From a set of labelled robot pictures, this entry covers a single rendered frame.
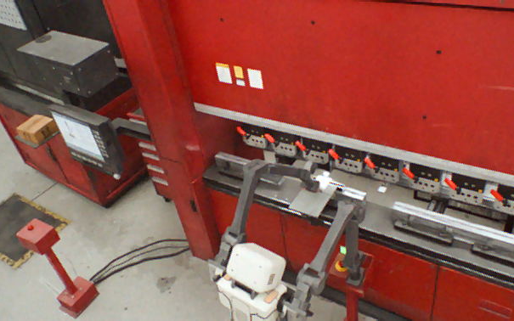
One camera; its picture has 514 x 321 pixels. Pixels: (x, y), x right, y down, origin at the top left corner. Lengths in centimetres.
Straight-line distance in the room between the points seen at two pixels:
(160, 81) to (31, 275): 228
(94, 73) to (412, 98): 158
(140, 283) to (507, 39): 301
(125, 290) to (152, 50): 200
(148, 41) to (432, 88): 144
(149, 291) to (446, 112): 256
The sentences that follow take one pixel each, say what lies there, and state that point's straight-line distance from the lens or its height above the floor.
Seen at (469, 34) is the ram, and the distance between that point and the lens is 211.
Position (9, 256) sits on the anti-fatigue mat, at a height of 2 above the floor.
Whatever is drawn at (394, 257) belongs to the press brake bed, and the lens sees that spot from 291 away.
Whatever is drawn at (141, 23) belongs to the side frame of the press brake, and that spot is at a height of 202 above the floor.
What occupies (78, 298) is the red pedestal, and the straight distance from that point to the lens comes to 395.
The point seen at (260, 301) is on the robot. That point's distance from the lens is 212.
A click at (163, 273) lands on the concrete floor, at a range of 398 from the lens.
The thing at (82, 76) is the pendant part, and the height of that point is 187.
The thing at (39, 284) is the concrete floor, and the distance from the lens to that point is 439.
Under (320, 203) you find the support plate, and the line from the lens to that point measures 279.
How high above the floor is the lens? 298
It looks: 39 degrees down
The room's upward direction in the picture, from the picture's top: 11 degrees counter-clockwise
